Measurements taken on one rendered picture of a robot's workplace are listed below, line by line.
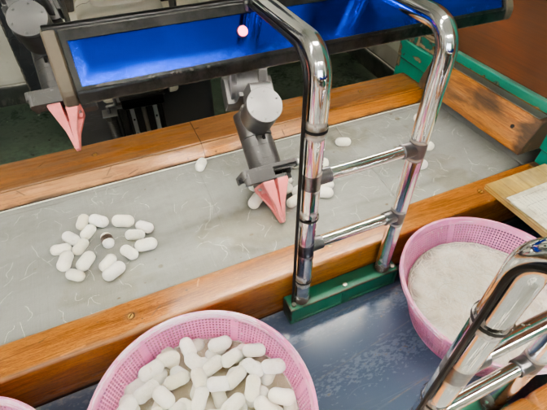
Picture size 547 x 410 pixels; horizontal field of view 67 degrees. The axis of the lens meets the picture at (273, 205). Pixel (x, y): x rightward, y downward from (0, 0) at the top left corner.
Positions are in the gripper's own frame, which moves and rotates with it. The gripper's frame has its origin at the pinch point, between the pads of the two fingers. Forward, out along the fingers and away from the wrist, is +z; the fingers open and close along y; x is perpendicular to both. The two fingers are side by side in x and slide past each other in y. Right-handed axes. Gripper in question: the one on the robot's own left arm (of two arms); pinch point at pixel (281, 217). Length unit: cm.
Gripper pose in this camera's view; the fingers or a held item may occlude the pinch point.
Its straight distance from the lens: 71.4
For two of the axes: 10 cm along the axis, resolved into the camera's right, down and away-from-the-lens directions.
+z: 3.0, 9.5, -0.6
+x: -2.6, 1.4, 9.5
